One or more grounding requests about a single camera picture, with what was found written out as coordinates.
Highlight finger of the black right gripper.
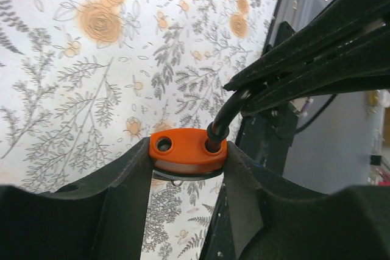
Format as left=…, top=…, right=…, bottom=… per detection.
left=242, top=28, right=389, bottom=116
left=224, top=0, right=389, bottom=91

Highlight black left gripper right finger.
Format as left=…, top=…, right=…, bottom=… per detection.
left=223, top=142, right=389, bottom=259

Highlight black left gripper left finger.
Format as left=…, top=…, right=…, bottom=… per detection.
left=1, top=138, right=153, bottom=259

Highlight orange black padlock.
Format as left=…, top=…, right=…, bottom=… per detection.
left=149, top=89, right=250, bottom=181

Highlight black head keys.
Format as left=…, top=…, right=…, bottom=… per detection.
left=171, top=180, right=183, bottom=187

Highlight floral table mat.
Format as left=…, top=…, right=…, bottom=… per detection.
left=0, top=0, right=289, bottom=260

